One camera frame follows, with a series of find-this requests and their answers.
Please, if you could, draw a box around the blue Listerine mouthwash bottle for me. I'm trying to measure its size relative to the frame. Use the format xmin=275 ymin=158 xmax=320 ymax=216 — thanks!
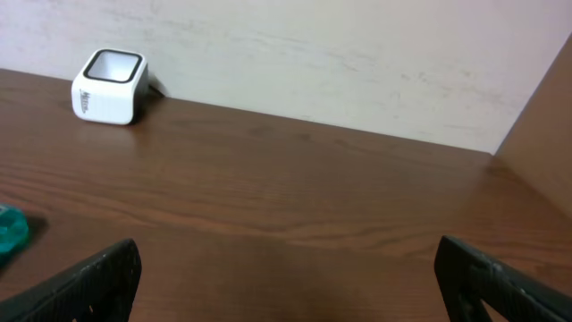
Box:
xmin=0 ymin=204 xmax=29 ymax=267

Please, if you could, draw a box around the white barcode scanner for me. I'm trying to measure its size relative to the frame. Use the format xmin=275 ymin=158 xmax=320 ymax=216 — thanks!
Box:
xmin=71 ymin=48 xmax=148 ymax=125

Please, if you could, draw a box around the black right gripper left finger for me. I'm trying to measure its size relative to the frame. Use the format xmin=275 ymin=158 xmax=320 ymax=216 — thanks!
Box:
xmin=1 ymin=239 xmax=142 ymax=321

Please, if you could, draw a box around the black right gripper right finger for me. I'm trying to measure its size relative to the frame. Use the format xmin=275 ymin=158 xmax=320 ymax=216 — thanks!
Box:
xmin=433 ymin=235 xmax=571 ymax=322

